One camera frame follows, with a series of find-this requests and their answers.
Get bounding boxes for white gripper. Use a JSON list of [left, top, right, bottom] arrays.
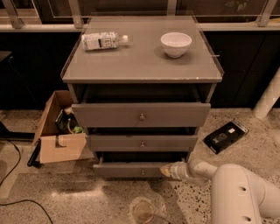
[[160, 162, 192, 180]]

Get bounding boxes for grey bottom drawer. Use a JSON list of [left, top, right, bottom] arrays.
[[92, 151, 187, 179]]

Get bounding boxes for grey drawer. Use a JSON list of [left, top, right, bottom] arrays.
[[92, 151, 187, 179], [87, 135, 198, 152], [72, 102, 211, 128]]

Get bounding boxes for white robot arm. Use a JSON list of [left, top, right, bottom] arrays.
[[160, 159, 280, 224]]

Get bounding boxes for grey middle drawer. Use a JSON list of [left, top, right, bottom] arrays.
[[87, 135, 198, 152]]

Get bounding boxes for grey top drawer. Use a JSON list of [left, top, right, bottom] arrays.
[[72, 102, 211, 128]]

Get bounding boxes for grey wooden drawer cabinet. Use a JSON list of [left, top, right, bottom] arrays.
[[60, 15, 225, 161]]

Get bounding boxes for black flat box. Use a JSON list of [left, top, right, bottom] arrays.
[[203, 120, 249, 154]]

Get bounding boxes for green items in box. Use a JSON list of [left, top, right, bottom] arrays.
[[55, 107, 84, 134]]

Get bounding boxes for open cardboard box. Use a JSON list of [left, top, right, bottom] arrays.
[[31, 90, 94, 164]]

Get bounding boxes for white ceramic bowl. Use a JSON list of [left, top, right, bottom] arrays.
[[160, 32, 193, 58]]

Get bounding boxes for plastic water bottle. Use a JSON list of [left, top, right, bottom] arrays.
[[81, 31, 129, 51]]

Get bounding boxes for white cylindrical post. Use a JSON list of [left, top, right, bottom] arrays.
[[253, 67, 280, 119]]

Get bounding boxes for black floor cable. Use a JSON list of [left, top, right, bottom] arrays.
[[0, 139, 54, 224]]

